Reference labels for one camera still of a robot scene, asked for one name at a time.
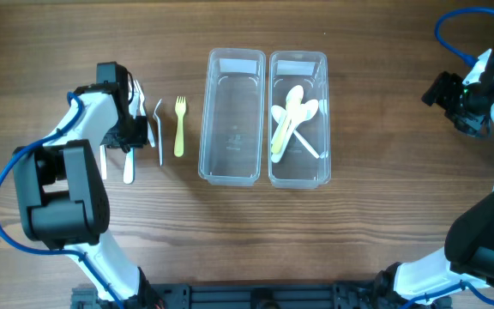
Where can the clear plastic container right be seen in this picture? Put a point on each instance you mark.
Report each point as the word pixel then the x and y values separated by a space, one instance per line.
pixel 298 169

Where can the white plastic fork large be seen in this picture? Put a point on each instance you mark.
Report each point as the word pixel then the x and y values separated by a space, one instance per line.
pixel 143 112

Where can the white plastic spoon thick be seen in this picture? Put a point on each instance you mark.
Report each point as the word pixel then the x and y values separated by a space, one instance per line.
pixel 275 158

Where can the clear plastic container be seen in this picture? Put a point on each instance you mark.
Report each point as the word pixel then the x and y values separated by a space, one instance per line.
pixel 230 151
pixel 298 169

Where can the yellow plastic fork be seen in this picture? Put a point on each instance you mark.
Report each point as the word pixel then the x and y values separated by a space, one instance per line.
pixel 180 110

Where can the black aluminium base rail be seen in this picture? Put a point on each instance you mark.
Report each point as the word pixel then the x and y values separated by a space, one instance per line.
pixel 339 295

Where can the yellow plastic spoon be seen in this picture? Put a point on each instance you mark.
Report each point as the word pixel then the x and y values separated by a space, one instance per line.
pixel 293 101

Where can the white plastic fork curved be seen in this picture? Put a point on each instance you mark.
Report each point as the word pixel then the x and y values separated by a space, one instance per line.
pixel 156 118

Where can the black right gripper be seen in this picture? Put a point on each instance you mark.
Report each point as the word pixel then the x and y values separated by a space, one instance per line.
pixel 451 106

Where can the white fork thick handle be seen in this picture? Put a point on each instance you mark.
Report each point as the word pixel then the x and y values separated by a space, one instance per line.
pixel 129 167

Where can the white plastic spoon slim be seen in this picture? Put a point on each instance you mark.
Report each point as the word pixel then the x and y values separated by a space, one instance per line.
pixel 278 113

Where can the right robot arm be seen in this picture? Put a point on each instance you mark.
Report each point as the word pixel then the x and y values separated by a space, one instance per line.
pixel 466 260

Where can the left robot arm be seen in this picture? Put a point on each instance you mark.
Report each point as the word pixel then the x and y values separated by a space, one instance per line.
pixel 60 192

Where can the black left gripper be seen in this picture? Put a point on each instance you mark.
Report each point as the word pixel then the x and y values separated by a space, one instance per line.
pixel 128 140

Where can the clear plastic container left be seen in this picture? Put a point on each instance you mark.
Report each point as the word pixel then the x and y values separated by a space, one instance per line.
pixel 230 151

